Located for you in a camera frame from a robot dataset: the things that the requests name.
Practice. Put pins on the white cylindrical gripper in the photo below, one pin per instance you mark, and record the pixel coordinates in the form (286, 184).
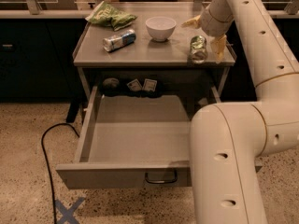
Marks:
(211, 26)

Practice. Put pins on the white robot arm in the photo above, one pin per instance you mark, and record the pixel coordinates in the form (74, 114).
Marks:
(225, 138)

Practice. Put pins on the blue silver soda can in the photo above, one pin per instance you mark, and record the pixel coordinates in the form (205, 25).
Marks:
(119, 40)

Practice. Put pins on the grey open top drawer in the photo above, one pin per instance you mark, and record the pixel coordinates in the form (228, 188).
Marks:
(118, 154)

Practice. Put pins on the white bowl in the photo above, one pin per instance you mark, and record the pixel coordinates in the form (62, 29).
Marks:
(160, 28)

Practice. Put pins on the grey cabinet table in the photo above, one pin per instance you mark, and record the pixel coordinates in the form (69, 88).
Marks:
(182, 86)

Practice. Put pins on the white label tag right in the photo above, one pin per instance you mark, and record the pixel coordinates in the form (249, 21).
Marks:
(149, 85)

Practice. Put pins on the white label tag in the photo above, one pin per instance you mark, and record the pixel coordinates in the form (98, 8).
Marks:
(134, 85)
(149, 85)

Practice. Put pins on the white label tag left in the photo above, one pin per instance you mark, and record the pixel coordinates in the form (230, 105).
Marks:
(134, 85)

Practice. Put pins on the green chip bag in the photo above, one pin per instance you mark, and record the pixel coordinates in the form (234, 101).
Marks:
(106, 15)

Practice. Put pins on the dark background counter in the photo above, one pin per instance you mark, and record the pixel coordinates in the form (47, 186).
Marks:
(36, 60)

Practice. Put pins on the blue tape cross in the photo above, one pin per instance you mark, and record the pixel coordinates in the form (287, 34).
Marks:
(67, 214)

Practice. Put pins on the black metal drawer handle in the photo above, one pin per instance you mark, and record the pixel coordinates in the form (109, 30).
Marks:
(160, 177)

